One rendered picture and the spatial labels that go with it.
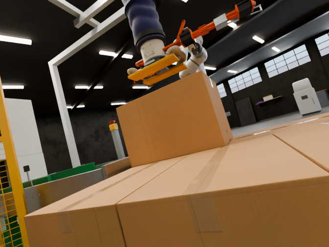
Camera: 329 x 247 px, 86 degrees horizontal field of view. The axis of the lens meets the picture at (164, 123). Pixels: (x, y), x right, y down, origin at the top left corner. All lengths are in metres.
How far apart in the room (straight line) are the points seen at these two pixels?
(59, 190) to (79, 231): 0.89
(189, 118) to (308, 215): 0.70
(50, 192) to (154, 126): 0.89
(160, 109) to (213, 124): 0.31
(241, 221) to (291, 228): 0.07
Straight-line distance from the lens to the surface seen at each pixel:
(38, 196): 1.67
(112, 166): 1.13
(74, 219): 0.58
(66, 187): 1.38
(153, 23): 1.33
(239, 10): 1.23
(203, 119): 0.92
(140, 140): 1.09
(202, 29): 1.23
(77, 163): 4.53
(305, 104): 9.35
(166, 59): 1.11
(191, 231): 0.39
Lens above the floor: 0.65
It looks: 5 degrees up
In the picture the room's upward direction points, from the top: 16 degrees counter-clockwise
